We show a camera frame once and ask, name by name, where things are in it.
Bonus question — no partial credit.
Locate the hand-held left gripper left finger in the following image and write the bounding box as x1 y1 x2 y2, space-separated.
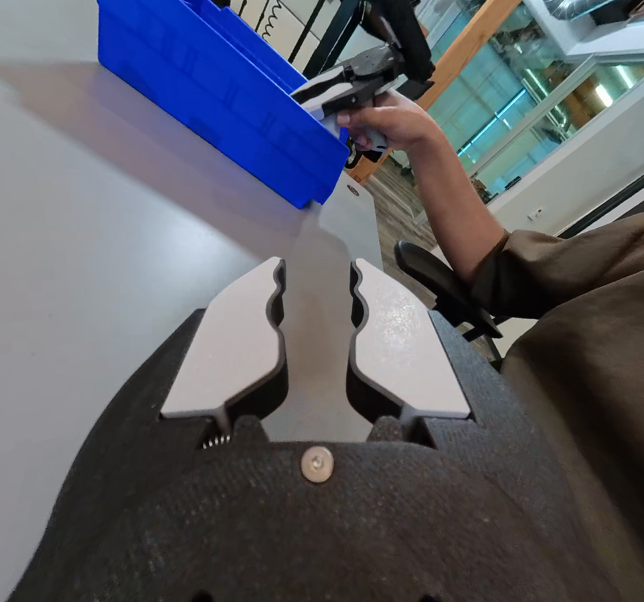
160 256 290 435

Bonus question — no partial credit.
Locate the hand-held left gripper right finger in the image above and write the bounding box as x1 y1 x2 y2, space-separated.
346 258 473 423

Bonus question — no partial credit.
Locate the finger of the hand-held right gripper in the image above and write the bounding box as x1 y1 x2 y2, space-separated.
291 84 355 120
304 69 348 91

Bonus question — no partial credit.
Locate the blue plastic bin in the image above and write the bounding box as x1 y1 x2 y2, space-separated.
97 0 351 210

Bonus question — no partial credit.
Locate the wood-edged background desk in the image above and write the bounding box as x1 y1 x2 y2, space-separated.
304 0 370 79

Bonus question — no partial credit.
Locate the grey desk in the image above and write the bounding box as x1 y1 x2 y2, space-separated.
0 0 385 588

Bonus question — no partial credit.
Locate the person's right hand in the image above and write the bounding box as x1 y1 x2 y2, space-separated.
336 93 446 153

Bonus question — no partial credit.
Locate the black coiled cable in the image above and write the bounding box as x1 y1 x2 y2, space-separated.
259 0 285 42

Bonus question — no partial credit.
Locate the wooden post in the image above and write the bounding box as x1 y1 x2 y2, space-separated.
348 0 560 183

